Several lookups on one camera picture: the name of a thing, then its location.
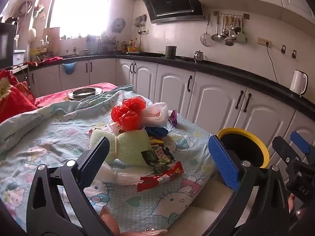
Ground wire mesh strainer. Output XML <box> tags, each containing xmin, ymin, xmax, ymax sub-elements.
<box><xmin>200</xmin><ymin>15</ymin><xmax>212</xmax><ymax>47</ymax></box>

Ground red plastic bag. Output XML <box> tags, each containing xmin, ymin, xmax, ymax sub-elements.
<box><xmin>111</xmin><ymin>98</ymin><xmax>146</xmax><ymax>131</ymax></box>

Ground light green spatula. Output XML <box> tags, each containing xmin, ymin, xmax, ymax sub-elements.
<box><xmin>237</xmin><ymin>16</ymin><xmax>246</xmax><ymax>43</ymax></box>

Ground person's left hand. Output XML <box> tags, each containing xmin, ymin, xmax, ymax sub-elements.
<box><xmin>100</xmin><ymin>205</ymin><xmax>168</xmax><ymax>236</ymax></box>

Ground small hanging kitchen tools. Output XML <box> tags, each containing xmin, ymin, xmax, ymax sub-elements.
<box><xmin>135</xmin><ymin>15</ymin><xmax>147</xmax><ymax>35</ymax></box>

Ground black kitchen countertop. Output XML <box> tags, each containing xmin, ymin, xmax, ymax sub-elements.
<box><xmin>10</xmin><ymin>53</ymin><xmax>315</xmax><ymax>115</ymax></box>

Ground person's right hand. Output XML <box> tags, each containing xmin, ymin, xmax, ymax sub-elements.
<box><xmin>287</xmin><ymin>193</ymin><xmax>313</xmax><ymax>221</ymax></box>

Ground round metal tray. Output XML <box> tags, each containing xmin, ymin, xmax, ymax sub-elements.
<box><xmin>67</xmin><ymin>87</ymin><xmax>103</xmax><ymax>100</ymax></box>

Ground group of condiment bottles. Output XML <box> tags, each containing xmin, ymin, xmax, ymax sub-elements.
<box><xmin>122</xmin><ymin>39</ymin><xmax>140</xmax><ymax>53</ymax></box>

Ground light green knitted cloth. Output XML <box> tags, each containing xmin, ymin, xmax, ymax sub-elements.
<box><xmin>89</xmin><ymin>129</ymin><xmax>152</xmax><ymax>166</ymax></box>

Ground white hanging pouch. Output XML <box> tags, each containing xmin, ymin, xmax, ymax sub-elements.
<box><xmin>28</xmin><ymin>28</ymin><xmax>37</xmax><ymax>47</ymax></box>

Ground purple wrapper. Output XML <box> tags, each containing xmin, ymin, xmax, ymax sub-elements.
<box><xmin>168</xmin><ymin>109</ymin><xmax>178</xmax><ymax>128</ymax></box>

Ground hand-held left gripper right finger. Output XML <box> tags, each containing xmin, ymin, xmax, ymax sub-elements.
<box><xmin>204</xmin><ymin>135</ymin><xmax>299</xmax><ymax>236</ymax></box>

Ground large metal ladle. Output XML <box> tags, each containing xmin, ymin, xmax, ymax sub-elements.
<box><xmin>224</xmin><ymin>16</ymin><xmax>234</xmax><ymax>47</ymax></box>

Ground black box appliance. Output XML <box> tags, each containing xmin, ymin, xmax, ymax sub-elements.
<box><xmin>0</xmin><ymin>23</ymin><xmax>18</xmax><ymax>67</ymax></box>

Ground white lower cabinets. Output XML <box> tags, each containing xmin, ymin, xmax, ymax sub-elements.
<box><xmin>28</xmin><ymin>57</ymin><xmax>315</xmax><ymax>168</ymax></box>

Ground red pillow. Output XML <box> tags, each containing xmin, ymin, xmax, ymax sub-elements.
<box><xmin>0</xmin><ymin>69</ymin><xmax>37</xmax><ymax>123</ymax></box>

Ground wall utensil rail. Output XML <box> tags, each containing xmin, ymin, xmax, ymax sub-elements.
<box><xmin>213</xmin><ymin>11</ymin><xmax>250</xmax><ymax>20</ymax></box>

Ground black range hood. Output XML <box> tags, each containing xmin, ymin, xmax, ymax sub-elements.
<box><xmin>140</xmin><ymin>0</ymin><xmax>205</xmax><ymax>25</ymax></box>

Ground white plastic bag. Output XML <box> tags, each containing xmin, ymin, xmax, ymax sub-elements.
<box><xmin>140</xmin><ymin>102</ymin><xmax>169</xmax><ymax>128</ymax></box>

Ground blue hanging basin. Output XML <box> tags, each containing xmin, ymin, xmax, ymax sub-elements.
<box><xmin>62</xmin><ymin>63</ymin><xmax>76</xmax><ymax>75</ymax></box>

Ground printed cartoon blanket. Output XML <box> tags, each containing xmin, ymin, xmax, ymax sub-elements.
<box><xmin>0</xmin><ymin>85</ymin><xmax>222</xmax><ymax>236</ymax></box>

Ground black bin with yellow rim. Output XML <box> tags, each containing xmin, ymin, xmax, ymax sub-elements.
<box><xmin>217</xmin><ymin>127</ymin><xmax>270</xmax><ymax>169</ymax></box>

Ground red cloth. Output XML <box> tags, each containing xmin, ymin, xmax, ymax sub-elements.
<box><xmin>28</xmin><ymin>56</ymin><xmax>63</xmax><ymax>67</ymax></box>

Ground clear plastic bag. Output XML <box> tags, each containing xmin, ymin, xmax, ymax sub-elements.
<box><xmin>95</xmin><ymin>163</ymin><xmax>142</xmax><ymax>186</ymax></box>

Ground dark metal mug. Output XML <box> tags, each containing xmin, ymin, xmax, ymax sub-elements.
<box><xmin>165</xmin><ymin>45</ymin><xmax>177</xmax><ymax>58</ymax></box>

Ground yellow striped wrapper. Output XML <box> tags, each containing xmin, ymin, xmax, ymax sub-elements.
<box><xmin>149</xmin><ymin>138</ymin><xmax>169</xmax><ymax>147</ymax></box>

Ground red snack wrapper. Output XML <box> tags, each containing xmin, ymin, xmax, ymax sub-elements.
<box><xmin>137</xmin><ymin>161</ymin><xmax>184</xmax><ymax>192</ymax></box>

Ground dark printed snack packet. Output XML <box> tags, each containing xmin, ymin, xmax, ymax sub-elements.
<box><xmin>141</xmin><ymin>146</ymin><xmax>176</xmax><ymax>176</ymax></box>

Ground wooden cutting board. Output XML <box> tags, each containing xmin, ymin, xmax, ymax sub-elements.
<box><xmin>43</xmin><ymin>27</ymin><xmax>61</xmax><ymax>52</ymax></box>

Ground black power cable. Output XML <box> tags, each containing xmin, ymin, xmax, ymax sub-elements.
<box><xmin>267</xmin><ymin>45</ymin><xmax>279</xmax><ymax>84</ymax></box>

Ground metal spoon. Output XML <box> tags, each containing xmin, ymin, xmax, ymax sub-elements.
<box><xmin>220</xmin><ymin>15</ymin><xmax>229</xmax><ymax>39</ymax></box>

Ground white storage drawer box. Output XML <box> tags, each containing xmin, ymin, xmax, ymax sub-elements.
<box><xmin>13</xmin><ymin>50</ymin><xmax>26</xmax><ymax>65</ymax></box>

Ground bright window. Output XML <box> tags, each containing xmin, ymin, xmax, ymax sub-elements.
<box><xmin>45</xmin><ymin>0</ymin><xmax>115</xmax><ymax>39</ymax></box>

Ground small wall fan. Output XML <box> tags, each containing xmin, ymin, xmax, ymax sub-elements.
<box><xmin>112</xmin><ymin>18</ymin><xmax>126</xmax><ymax>33</ymax></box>

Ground wall power socket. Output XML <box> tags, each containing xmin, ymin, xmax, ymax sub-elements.
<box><xmin>257</xmin><ymin>37</ymin><xmax>271</xmax><ymax>48</ymax></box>

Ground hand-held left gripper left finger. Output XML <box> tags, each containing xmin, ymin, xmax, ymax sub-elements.
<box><xmin>26</xmin><ymin>136</ymin><xmax>110</xmax><ymax>236</ymax></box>

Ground white electric kettle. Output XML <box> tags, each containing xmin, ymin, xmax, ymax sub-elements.
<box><xmin>290</xmin><ymin>70</ymin><xmax>309</xmax><ymax>98</ymax></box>

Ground blue plastic bag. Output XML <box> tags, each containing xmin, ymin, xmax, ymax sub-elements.
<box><xmin>145</xmin><ymin>125</ymin><xmax>169</xmax><ymax>138</ymax></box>

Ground metal bowl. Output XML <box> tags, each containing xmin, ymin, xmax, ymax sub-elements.
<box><xmin>72</xmin><ymin>88</ymin><xmax>96</xmax><ymax>96</ymax></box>

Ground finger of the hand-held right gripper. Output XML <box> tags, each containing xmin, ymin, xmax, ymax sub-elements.
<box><xmin>272</xmin><ymin>136</ymin><xmax>299</xmax><ymax>170</ymax></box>
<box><xmin>290</xmin><ymin>131</ymin><xmax>315</xmax><ymax>163</ymax></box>

